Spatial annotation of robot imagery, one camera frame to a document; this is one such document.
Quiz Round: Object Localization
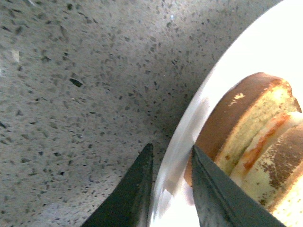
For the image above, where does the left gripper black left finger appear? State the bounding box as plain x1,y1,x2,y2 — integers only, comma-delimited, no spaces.
82,143,153,227

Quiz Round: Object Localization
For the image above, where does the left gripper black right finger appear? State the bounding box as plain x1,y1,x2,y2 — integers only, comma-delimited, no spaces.
192,146,283,227

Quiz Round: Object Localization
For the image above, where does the white round plate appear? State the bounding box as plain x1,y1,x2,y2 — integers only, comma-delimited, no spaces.
147,0,303,227

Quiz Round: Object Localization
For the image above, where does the bread slice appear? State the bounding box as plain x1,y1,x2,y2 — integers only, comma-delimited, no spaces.
242,124,303,227
195,72,302,176

